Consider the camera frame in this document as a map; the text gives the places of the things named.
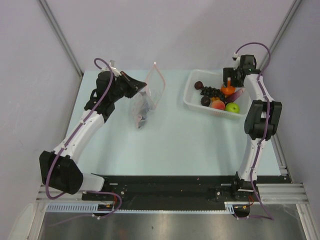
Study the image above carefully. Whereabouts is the clear zip top bag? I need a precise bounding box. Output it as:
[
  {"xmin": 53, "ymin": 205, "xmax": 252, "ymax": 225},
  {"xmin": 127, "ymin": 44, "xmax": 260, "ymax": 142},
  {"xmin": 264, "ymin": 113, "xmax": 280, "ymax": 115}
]
[{"xmin": 131, "ymin": 62, "xmax": 166, "ymax": 130}]

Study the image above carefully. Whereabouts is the left aluminium corner post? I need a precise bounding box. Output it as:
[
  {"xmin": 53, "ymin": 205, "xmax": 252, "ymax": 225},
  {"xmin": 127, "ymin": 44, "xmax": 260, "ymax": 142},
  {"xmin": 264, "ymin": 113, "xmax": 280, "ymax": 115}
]
[{"xmin": 37, "ymin": 0, "xmax": 85, "ymax": 77}]

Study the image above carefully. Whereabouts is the dark red toy plum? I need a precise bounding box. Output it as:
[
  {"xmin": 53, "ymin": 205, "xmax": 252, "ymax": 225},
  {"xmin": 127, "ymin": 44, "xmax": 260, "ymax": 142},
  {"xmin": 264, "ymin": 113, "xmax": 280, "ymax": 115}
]
[
  {"xmin": 194, "ymin": 81, "xmax": 204, "ymax": 90},
  {"xmin": 200, "ymin": 96, "xmax": 211, "ymax": 107}
]

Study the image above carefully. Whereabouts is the grey toy fish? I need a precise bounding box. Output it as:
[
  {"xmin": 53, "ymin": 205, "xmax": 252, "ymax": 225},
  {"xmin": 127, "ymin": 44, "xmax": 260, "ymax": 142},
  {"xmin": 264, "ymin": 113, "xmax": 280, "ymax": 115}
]
[{"xmin": 134, "ymin": 98, "xmax": 153, "ymax": 129}]

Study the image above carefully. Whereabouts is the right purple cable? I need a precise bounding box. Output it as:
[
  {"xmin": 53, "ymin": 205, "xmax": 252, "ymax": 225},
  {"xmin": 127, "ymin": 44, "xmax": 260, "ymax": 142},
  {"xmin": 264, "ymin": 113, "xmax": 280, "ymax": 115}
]
[{"xmin": 233, "ymin": 42, "xmax": 276, "ymax": 221}]

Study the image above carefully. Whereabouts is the right aluminium side rail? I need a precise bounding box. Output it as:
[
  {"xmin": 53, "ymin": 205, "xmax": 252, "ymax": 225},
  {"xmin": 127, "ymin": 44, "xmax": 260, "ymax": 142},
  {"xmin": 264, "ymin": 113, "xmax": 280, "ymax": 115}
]
[{"xmin": 251, "ymin": 71, "xmax": 290, "ymax": 177}]

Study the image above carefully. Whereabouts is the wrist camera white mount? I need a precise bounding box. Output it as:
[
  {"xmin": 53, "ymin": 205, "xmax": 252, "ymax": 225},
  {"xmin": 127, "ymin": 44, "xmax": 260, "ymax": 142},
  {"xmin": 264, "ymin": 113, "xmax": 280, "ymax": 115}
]
[
  {"xmin": 232, "ymin": 52, "xmax": 241, "ymax": 69},
  {"xmin": 100, "ymin": 60, "xmax": 121, "ymax": 77}
]

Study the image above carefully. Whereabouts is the purple toy eggplant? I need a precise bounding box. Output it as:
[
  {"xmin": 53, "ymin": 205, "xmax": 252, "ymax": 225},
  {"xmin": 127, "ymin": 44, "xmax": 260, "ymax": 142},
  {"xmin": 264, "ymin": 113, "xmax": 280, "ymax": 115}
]
[{"xmin": 225, "ymin": 87, "xmax": 246, "ymax": 104}]

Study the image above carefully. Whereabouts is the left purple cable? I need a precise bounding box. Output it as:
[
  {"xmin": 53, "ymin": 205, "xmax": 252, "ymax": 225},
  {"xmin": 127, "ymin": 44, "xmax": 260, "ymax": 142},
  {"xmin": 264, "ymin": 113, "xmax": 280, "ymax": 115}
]
[{"xmin": 45, "ymin": 57, "xmax": 123, "ymax": 227}]

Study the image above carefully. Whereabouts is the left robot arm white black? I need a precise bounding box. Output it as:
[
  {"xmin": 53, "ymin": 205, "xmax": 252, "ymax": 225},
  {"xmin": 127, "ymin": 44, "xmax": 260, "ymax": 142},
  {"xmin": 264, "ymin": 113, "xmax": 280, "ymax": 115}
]
[{"xmin": 39, "ymin": 70, "xmax": 147, "ymax": 200}]

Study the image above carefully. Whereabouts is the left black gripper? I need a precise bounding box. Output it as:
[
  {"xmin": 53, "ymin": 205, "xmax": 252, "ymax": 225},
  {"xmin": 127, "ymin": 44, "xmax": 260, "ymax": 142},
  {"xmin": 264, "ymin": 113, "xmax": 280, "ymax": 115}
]
[{"xmin": 109, "ymin": 71, "xmax": 146, "ymax": 102}]

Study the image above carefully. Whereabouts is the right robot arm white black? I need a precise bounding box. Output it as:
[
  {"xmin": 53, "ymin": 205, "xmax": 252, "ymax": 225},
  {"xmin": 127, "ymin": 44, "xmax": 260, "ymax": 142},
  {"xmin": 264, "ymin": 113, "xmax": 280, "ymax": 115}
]
[{"xmin": 223, "ymin": 54, "xmax": 282, "ymax": 201}]

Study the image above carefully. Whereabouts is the aluminium corner post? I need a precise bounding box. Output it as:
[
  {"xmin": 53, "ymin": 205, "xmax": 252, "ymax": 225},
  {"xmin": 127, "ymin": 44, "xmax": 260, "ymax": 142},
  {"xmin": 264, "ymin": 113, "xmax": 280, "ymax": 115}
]
[
  {"xmin": 256, "ymin": 0, "xmax": 302, "ymax": 76},
  {"xmin": 37, "ymin": 0, "xmax": 85, "ymax": 77}
]

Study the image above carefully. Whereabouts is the right aluminium corner post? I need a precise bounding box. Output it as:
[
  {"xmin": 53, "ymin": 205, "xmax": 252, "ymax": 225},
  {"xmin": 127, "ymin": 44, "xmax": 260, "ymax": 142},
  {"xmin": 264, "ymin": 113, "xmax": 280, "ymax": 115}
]
[{"xmin": 256, "ymin": 0, "xmax": 302, "ymax": 76}]

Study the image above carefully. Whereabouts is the green toy apple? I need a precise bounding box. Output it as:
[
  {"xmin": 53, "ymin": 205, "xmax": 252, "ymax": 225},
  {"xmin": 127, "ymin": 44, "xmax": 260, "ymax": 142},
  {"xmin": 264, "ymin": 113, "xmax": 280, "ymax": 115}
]
[{"xmin": 225, "ymin": 102, "xmax": 240, "ymax": 114}]

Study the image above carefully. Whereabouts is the aluminium front rail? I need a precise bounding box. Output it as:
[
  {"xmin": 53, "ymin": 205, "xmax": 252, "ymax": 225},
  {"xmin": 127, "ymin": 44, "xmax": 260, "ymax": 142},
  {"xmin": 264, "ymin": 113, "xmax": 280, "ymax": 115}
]
[{"xmin": 36, "ymin": 183, "xmax": 308, "ymax": 216}]

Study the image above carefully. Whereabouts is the toy peach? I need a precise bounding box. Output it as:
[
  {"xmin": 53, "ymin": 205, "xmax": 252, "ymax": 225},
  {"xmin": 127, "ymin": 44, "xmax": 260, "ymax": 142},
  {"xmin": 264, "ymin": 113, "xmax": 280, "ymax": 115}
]
[{"xmin": 211, "ymin": 100, "xmax": 226, "ymax": 111}]

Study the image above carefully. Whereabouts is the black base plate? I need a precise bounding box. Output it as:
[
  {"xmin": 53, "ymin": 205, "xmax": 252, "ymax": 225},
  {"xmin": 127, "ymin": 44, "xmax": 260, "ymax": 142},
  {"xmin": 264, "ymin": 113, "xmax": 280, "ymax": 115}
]
[{"xmin": 81, "ymin": 174, "xmax": 293, "ymax": 211}]

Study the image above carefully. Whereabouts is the white plastic basket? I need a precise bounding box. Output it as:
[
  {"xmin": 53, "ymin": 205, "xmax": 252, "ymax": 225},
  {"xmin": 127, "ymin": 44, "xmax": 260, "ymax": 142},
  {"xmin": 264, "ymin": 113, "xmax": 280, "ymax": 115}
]
[{"xmin": 183, "ymin": 69, "xmax": 251, "ymax": 120}]

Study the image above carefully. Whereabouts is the white slotted cable duct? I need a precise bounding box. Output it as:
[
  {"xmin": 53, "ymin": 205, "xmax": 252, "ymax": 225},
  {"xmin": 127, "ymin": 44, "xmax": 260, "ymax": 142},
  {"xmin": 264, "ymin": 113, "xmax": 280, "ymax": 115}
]
[{"xmin": 46, "ymin": 202, "xmax": 250, "ymax": 215}]

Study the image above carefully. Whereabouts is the dark toy grape bunch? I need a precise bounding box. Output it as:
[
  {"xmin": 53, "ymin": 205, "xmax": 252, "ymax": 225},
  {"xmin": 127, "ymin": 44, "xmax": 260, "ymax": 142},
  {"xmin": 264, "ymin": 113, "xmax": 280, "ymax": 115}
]
[{"xmin": 200, "ymin": 86, "xmax": 227, "ymax": 102}]

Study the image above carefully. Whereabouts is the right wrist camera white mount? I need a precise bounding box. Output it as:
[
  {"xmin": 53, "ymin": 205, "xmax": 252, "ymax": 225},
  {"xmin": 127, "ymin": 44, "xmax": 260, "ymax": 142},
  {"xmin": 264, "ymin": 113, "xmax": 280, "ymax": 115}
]
[{"xmin": 232, "ymin": 52, "xmax": 241, "ymax": 69}]

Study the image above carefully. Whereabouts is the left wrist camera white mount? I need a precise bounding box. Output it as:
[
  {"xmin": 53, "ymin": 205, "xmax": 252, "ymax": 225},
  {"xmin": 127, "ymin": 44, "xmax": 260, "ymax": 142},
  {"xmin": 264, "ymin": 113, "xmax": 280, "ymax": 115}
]
[{"xmin": 100, "ymin": 60, "xmax": 121, "ymax": 77}]

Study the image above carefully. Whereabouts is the purple cable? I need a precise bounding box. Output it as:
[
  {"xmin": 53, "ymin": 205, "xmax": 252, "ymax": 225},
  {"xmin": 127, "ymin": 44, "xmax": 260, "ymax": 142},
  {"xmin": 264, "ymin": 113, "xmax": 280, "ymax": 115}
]
[
  {"xmin": 233, "ymin": 42, "xmax": 276, "ymax": 221},
  {"xmin": 45, "ymin": 57, "xmax": 123, "ymax": 227}
]

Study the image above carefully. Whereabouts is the orange toy tangerine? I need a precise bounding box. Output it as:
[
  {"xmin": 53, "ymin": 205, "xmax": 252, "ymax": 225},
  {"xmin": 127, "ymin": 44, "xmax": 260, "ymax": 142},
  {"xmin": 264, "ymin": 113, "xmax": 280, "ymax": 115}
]
[{"xmin": 220, "ymin": 85, "xmax": 236, "ymax": 96}]

